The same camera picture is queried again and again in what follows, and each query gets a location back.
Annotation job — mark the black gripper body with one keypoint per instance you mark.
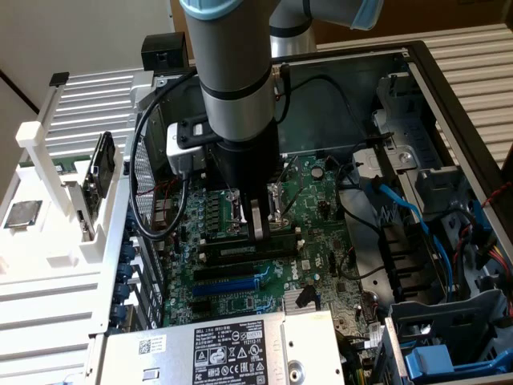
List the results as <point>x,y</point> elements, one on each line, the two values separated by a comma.
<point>248,164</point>

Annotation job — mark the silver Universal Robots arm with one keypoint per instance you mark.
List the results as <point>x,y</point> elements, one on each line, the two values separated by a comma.
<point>232,60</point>

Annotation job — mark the black RAM slot bank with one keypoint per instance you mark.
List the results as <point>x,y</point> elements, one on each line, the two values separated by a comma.
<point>240,261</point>

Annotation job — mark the metal socket locking lever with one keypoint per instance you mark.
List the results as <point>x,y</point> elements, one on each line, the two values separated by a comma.
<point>292,188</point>

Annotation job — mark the long black expansion slot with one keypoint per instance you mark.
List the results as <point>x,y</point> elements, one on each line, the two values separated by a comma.
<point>224,272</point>

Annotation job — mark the green motherboard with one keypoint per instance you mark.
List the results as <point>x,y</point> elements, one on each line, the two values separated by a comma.
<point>320,248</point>

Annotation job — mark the coin cell battery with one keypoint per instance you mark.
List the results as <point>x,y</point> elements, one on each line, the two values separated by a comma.
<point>318,172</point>

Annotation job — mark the blue expansion slot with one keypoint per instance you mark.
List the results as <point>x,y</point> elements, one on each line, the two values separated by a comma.
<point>224,286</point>

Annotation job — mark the silver chipset heat sink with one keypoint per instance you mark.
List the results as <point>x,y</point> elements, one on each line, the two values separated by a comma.
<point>290,301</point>

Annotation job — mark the open black PC case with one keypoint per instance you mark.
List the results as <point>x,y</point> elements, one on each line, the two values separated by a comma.
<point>328,116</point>

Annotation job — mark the short black expansion slot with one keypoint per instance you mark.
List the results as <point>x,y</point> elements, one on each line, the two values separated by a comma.
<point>200,306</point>

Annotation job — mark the black plastic air shroud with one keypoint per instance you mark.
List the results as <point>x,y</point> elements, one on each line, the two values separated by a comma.
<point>405,260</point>

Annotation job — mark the silver power supply unit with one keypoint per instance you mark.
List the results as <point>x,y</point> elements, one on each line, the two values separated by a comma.
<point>180,353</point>

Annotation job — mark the grey metal drive cage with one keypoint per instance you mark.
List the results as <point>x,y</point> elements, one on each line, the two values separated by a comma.
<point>405,132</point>

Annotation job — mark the printed cardboard box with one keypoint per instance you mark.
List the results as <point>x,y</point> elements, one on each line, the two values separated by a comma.
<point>176,20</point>

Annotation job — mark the white parts rack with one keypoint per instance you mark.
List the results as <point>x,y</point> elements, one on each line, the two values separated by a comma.
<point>52,236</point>

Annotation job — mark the silver CPU chip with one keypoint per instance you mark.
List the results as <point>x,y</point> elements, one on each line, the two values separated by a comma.
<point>22,214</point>

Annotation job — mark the plain brown cardboard box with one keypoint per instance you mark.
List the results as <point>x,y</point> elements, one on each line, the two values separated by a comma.
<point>441,16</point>

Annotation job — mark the CPU socket with metal frame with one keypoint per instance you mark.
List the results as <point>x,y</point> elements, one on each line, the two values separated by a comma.
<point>234,208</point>

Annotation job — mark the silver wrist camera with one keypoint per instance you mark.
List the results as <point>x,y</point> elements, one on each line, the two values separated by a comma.
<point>180,154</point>

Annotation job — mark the black box-shaped mount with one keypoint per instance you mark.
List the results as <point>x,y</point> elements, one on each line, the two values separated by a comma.
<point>164,52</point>

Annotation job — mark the graphics card with metal bracket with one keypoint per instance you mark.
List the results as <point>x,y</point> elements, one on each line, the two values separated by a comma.
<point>90,192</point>

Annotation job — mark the grey disk bay blue rail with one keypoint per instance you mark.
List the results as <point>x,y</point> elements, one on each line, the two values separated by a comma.
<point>441,317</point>

